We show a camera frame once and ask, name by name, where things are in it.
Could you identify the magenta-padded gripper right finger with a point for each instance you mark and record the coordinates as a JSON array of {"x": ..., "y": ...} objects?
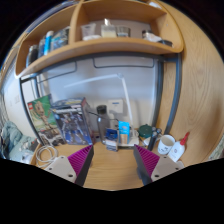
[{"x": 150, "y": 163}]

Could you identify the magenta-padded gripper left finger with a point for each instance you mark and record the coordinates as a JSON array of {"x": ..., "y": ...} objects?
[{"x": 78, "y": 161}]

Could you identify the white mug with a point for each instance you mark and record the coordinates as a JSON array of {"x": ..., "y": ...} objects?
[{"x": 166, "y": 145}]

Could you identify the white glue bottle red tip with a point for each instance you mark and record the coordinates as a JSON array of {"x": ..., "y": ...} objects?
[{"x": 176, "y": 150}]

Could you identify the dark green round container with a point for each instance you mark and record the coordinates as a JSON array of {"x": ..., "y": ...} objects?
[{"x": 145, "y": 130}]

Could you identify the blue robot model kit box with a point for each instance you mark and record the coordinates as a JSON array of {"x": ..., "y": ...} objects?
[{"x": 73, "y": 125}]

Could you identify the light blue card package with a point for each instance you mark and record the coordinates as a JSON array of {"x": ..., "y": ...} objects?
[{"x": 124, "y": 131}]

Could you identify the clear bottle with black cap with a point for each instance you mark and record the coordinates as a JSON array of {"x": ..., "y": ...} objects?
[{"x": 102, "y": 125}]

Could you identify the green tree figure box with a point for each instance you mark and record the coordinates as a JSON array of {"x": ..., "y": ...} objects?
[{"x": 41, "y": 116}]

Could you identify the teal crumpled blanket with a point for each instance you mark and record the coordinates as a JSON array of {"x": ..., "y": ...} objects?
[{"x": 15, "y": 140}]

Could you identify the white desk lamp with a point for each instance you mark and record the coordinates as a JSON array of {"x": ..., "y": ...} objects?
[{"x": 126, "y": 96}]

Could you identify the wooden desk shelf unit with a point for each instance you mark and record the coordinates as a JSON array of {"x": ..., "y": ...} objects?
[{"x": 110, "y": 45}]

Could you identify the white wall outlet plate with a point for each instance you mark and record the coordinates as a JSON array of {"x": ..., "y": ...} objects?
[{"x": 115, "y": 106}]

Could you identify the dark grey metal desk frame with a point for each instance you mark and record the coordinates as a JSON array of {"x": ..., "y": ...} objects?
[{"x": 175, "y": 100}]

